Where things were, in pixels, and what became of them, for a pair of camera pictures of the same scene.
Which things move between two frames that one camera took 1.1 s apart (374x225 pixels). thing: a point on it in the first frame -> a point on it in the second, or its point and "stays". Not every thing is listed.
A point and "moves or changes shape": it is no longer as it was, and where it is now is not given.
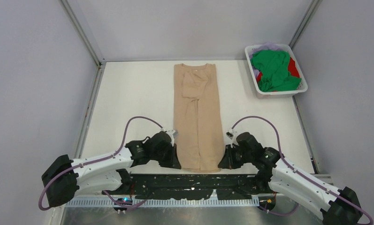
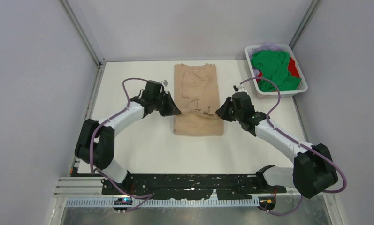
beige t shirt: x=197 y=120 moves or changes shape
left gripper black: x=172 y=161 -> x=171 y=109
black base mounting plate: x=171 y=187 stays
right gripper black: x=228 y=161 -> x=223 y=113
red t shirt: x=293 y=69 stays
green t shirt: x=273 y=65 stays
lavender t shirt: x=266 y=46 stays
